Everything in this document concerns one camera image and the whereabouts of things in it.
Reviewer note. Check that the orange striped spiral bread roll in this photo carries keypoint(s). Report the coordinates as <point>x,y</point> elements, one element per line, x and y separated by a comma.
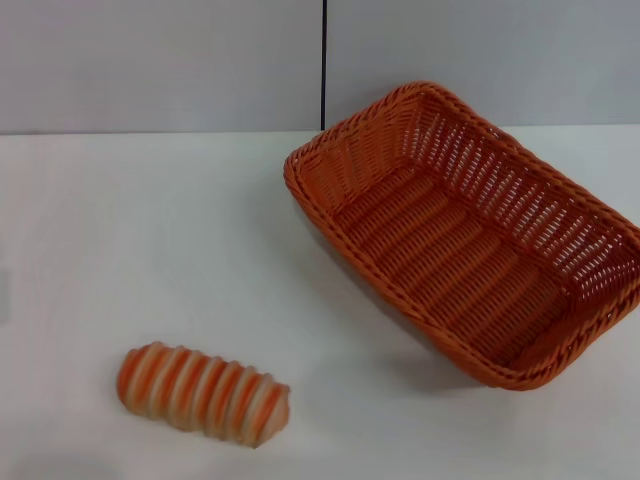
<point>200,390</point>

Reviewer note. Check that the orange woven plastic basket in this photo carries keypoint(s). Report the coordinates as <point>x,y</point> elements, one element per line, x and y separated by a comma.
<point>450,250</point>

